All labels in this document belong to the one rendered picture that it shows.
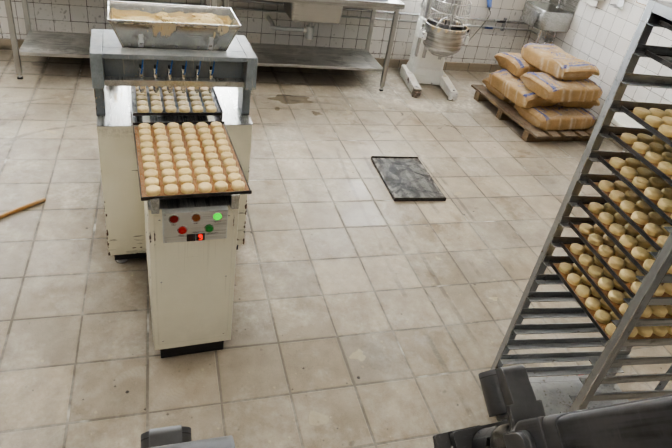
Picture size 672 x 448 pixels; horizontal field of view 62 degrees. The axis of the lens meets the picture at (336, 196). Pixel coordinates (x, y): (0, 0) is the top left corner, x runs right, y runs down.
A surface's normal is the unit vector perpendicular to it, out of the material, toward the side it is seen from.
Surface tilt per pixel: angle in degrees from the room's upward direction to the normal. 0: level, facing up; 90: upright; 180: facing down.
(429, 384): 0
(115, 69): 90
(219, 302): 90
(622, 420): 88
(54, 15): 90
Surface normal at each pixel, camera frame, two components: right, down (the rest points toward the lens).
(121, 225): 0.31, 0.54
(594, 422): -0.96, -0.03
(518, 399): 0.25, -0.52
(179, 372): 0.15, -0.84
